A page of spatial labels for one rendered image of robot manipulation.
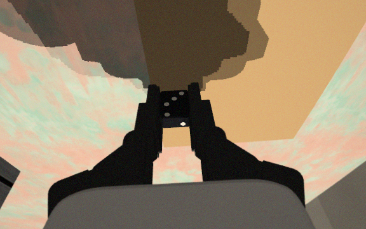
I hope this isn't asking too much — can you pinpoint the tan flat mat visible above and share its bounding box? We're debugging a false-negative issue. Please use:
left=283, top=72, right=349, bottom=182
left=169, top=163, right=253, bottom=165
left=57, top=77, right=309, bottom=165
left=133, top=0, right=366, bottom=143

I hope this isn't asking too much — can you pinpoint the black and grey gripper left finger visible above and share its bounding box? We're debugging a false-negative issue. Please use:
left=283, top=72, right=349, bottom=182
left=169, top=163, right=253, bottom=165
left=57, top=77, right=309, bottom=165
left=48, top=85, right=163, bottom=218

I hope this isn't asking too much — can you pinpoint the black die with white pips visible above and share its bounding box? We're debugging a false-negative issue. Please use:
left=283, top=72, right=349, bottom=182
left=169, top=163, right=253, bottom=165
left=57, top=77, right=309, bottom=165
left=159, top=90, right=189, bottom=128

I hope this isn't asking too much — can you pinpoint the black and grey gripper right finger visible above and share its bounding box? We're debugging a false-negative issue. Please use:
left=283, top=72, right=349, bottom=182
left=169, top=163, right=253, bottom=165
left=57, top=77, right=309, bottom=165
left=188, top=82, right=306, bottom=208

